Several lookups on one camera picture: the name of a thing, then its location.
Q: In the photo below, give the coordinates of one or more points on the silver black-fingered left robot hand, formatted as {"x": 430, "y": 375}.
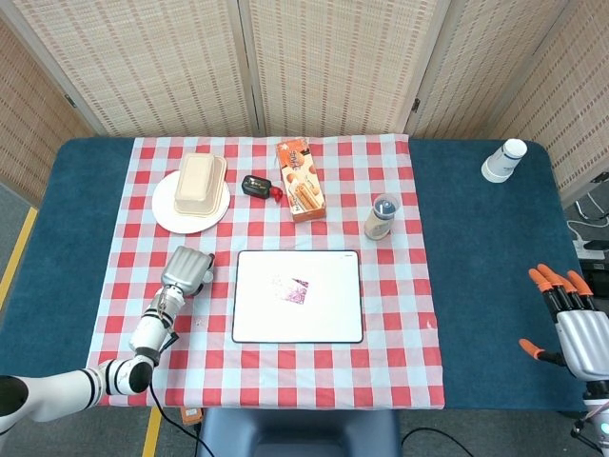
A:
{"x": 185, "y": 269}

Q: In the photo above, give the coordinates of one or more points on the silver orange-tipped right robot hand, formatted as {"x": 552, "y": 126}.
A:
{"x": 585, "y": 340}

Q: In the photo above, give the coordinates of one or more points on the pink candy packet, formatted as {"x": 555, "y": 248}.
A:
{"x": 297, "y": 292}

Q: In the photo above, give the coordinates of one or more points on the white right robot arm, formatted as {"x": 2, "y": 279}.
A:
{"x": 599, "y": 428}

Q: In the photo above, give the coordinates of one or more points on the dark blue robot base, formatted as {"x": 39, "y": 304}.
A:
{"x": 300, "y": 433}

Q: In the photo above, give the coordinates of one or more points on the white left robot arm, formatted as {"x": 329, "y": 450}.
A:
{"x": 47, "y": 395}

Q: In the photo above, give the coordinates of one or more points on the white round plate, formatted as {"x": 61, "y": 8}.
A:
{"x": 164, "y": 209}

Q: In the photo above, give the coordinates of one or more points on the beige takeout food container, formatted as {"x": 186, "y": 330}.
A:
{"x": 195, "y": 181}

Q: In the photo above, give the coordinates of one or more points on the white power strip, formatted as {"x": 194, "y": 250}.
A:
{"x": 587, "y": 250}

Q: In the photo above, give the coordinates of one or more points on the red white checkered tablecloth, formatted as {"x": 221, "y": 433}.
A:
{"x": 214, "y": 362}

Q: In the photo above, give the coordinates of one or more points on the orange snack box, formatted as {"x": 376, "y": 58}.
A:
{"x": 302, "y": 181}

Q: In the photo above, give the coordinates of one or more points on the small orange box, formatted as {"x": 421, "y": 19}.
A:
{"x": 191, "y": 416}

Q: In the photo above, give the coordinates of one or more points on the dark blue table cover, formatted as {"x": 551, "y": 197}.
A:
{"x": 476, "y": 238}

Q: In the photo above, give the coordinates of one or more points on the white paper cup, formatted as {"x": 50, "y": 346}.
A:
{"x": 503, "y": 159}

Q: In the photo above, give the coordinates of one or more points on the beige bottle with clear cap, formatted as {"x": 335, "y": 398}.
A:
{"x": 380, "y": 219}

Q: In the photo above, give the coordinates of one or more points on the metal screen hinge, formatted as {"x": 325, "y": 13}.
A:
{"x": 415, "y": 105}
{"x": 70, "y": 100}

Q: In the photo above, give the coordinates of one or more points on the woven folding screen panel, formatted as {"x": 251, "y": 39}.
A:
{"x": 571, "y": 95}
{"x": 333, "y": 62}
{"x": 28, "y": 119}
{"x": 143, "y": 62}
{"x": 476, "y": 71}

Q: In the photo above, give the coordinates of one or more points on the white rectangular board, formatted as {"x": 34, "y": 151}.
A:
{"x": 333, "y": 314}

